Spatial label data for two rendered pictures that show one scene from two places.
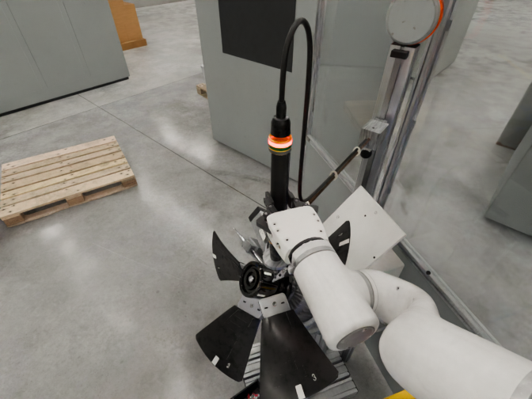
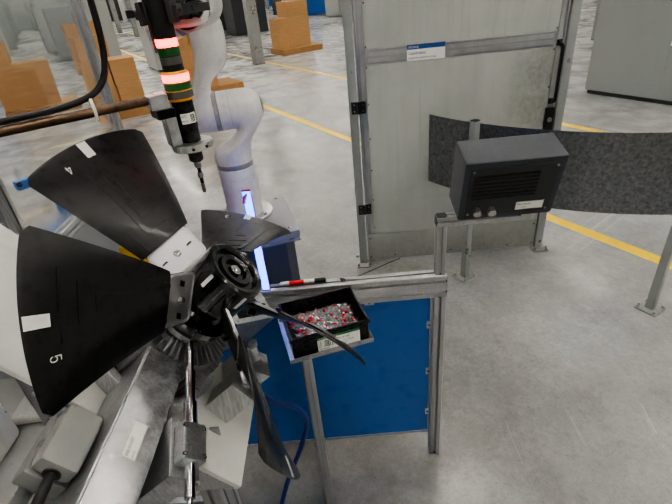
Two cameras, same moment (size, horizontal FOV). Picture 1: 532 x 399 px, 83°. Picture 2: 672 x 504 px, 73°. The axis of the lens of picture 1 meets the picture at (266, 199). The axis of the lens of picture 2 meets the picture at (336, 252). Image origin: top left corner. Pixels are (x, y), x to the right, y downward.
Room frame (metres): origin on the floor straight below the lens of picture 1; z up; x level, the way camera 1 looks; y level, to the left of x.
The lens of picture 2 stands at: (1.16, 0.46, 1.66)
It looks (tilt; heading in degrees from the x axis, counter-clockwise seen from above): 31 degrees down; 200
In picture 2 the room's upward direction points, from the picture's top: 6 degrees counter-clockwise
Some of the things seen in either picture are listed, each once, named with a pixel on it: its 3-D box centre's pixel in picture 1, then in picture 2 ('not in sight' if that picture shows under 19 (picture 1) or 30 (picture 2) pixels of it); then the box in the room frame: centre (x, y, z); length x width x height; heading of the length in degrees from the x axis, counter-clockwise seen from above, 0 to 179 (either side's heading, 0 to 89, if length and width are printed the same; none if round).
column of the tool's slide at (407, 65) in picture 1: (352, 231); not in sight; (1.07, -0.46, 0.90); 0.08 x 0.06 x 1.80; 53
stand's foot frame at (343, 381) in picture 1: (294, 371); not in sight; (0.68, -0.17, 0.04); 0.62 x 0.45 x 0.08; 108
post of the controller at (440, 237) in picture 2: not in sight; (440, 244); (-0.02, 0.36, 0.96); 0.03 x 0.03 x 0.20; 18
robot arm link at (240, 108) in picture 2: not in sight; (237, 127); (-0.14, -0.30, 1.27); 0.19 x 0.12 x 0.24; 120
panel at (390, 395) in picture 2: not in sight; (314, 379); (0.12, -0.05, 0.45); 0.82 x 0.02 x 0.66; 108
